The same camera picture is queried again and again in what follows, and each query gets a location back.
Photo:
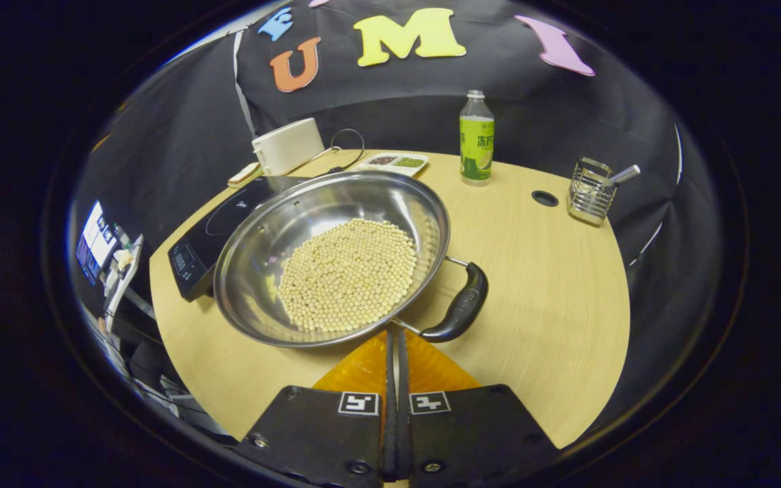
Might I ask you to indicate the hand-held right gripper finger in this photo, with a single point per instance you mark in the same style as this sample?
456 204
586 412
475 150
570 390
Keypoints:
403 420
390 420

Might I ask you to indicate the stainless steel pot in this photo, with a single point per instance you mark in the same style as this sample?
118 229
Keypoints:
262 251

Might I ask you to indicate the black induction cooktop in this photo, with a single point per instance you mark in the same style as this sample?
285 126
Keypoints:
228 224

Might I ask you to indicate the pile of soybeans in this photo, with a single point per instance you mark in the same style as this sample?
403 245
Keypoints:
350 274

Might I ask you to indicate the white divided bean tray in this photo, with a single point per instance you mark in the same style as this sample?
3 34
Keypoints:
394 162

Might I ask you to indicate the green label drink bottle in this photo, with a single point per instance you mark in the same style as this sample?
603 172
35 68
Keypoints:
476 146

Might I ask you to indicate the white toaster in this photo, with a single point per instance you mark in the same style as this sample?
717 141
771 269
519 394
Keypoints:
289 146

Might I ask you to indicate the computer screen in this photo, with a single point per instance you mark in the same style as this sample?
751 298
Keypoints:
95 244

